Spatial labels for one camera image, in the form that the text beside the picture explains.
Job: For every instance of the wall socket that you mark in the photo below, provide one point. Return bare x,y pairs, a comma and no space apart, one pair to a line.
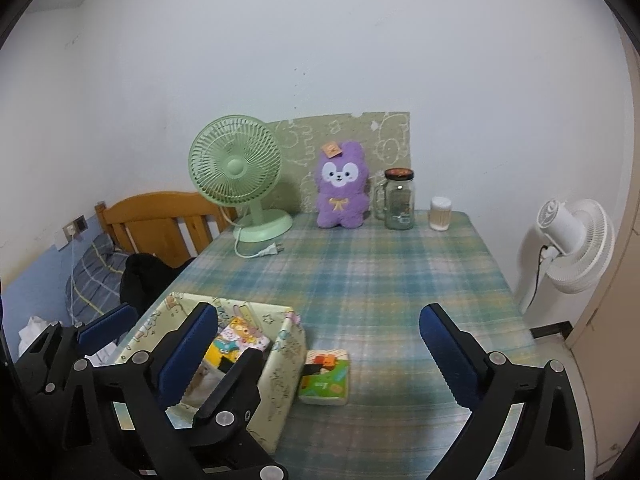
75,227

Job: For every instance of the cotton swab container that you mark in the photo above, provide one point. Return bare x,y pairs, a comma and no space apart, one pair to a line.
440,215

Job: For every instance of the striped grey pillow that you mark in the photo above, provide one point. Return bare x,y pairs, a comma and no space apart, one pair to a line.
92,275

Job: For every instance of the white standing fan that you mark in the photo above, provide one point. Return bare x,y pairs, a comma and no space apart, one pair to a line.
575,245

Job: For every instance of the wooden bed headboard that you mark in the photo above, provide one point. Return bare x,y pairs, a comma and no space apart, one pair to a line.
150,220

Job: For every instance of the pink cartoon print packet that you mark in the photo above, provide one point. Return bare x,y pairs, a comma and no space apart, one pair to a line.
242,337

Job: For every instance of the black garment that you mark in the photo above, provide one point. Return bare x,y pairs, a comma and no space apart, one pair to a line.
145,280

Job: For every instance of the purple plush toy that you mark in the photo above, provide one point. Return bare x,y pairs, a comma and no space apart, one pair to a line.
342,195

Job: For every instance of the white crumpled cloth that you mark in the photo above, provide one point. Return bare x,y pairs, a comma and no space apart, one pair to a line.
32,332
105,355

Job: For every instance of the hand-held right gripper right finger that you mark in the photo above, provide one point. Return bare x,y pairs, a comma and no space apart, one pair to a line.
445,355

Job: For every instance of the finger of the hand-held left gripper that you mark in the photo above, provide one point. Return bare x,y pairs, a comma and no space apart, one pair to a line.
107,322
235,385

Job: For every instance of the beige patterned wall panel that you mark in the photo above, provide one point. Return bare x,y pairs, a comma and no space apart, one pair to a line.
390,140

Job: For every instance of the cartoon print storage box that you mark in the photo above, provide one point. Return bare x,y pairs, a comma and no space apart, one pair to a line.
280,375

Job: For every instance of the yellow soft cloth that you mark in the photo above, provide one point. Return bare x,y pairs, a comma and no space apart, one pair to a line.
217,355

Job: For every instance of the green desk fan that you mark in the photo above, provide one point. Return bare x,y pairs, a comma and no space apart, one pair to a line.
235,167

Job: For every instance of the green tissue pack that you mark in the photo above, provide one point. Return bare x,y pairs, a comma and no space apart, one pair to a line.
325,380

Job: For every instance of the glass jar mug with lid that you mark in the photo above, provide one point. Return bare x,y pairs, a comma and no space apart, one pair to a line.
400,200

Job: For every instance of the plaid tablecloth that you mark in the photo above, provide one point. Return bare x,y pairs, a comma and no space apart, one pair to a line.
375,285

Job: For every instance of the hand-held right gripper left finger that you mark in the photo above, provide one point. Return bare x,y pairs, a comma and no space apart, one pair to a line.
187,355

